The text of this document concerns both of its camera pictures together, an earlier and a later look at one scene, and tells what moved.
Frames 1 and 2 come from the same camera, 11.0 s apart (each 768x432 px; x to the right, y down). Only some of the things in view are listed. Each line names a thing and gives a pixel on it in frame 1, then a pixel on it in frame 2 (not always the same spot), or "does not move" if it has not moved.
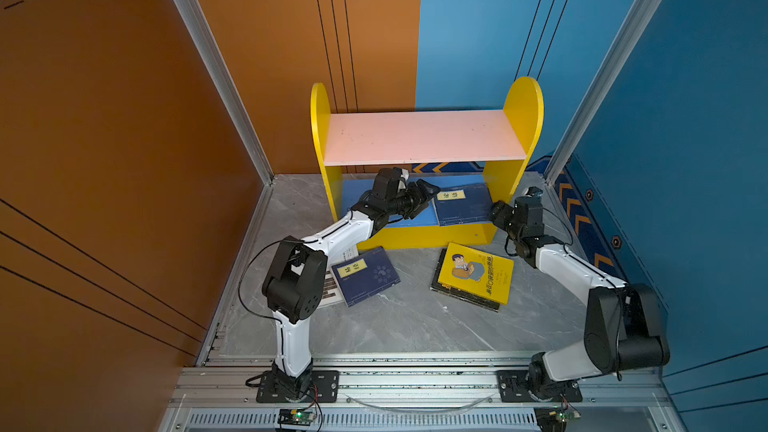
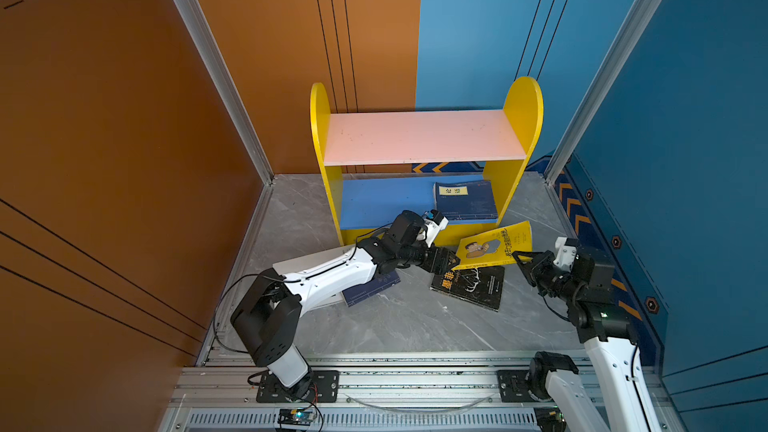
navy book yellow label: [463, 205] does not move
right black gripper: [502, 211] -> [533, 269]
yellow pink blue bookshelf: [475, 158] does not move
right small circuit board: [553, 419] does not move
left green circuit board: [295, 417] does not move
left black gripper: [420, 201] -> [440, 267]
